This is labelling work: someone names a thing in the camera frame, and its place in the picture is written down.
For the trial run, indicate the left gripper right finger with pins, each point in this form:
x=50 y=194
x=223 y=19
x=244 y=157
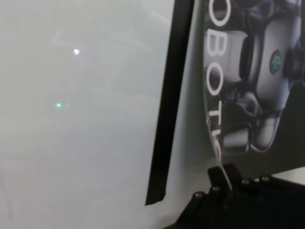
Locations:
x=234 y=179

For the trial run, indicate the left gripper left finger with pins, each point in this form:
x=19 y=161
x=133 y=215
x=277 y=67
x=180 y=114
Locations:
x=219 y=181

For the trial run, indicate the black robot print poster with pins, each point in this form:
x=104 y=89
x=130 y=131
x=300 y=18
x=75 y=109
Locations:
x=262 y=95

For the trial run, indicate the black tape frame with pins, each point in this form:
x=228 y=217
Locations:
x=166 y=119

